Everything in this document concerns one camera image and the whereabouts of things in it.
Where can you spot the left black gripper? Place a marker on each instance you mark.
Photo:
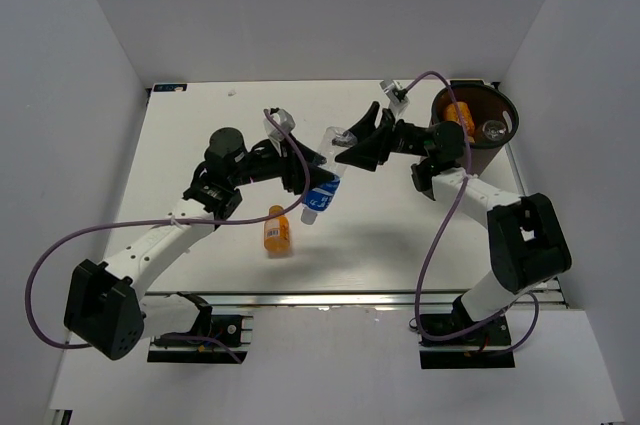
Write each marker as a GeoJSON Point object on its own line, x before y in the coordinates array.
{"type": "Point", "coordinates": [286, 164]}

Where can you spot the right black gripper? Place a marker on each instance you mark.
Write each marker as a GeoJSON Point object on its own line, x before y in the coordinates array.
{"type": "Point", "coordinates": [375, 148]}

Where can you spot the blue label water bottle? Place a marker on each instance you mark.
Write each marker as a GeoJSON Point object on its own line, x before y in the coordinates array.
{"type": "Point", "coordinates": [318, 199]}

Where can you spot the orange juice bottle label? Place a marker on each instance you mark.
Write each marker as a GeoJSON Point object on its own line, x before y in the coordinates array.
{"type": "Point", "coordinates": [276, 232]}

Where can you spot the orange juice bottle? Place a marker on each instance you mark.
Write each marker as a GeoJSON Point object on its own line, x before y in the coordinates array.
{"type": "Point", "coordinates": [461, 114]}

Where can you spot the clear plastic bottle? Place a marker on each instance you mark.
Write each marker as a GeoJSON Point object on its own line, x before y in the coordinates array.
{"type": "Point", "coordinates": [493, 131]}

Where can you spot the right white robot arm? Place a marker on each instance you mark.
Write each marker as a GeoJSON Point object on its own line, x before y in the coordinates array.
{"type": "Point", "coordinates": [526, 244]}

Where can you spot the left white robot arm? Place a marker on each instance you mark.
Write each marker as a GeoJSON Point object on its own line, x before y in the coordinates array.
{"type": "Point", "coordinates": [107, 305]}

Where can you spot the brown cylindrical bin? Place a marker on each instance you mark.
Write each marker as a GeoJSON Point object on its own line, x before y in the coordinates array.
{"type": "Point", "coordinates": [494, 118]}

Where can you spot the blue label sticker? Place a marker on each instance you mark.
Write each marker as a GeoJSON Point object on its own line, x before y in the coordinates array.
{"type": "Point", "coordinates": [169, 88]}

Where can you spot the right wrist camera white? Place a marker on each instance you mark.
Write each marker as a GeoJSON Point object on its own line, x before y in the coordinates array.
{"type": "Point", "coordinates": [397, 96]}

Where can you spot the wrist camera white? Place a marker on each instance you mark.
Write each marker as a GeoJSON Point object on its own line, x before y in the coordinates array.
{"type": "Point", "coordinates": [397, 96]}
{"type": "Point", "coordinates": [277, 123]}

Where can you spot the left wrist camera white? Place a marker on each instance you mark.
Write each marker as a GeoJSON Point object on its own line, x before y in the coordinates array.
{"type": "Point", "coordinates": [277, 123]}

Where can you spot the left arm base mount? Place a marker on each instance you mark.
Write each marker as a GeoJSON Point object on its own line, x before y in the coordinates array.
{"type": "Point", "coordinates": [190, 330]}

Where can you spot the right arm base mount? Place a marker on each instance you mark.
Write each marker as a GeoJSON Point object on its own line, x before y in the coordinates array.
{"type": "Point", "coordinates": [486, 348]}

